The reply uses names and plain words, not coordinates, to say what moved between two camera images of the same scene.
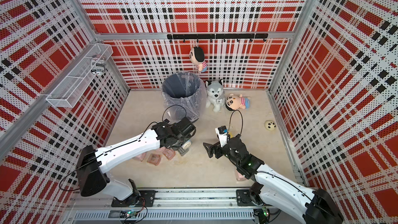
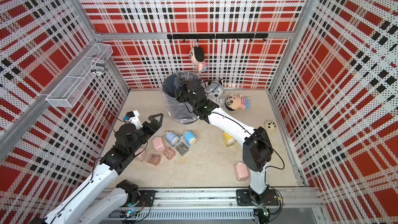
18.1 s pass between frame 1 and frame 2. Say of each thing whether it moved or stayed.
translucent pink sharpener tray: stayed
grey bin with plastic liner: stayed
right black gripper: moved
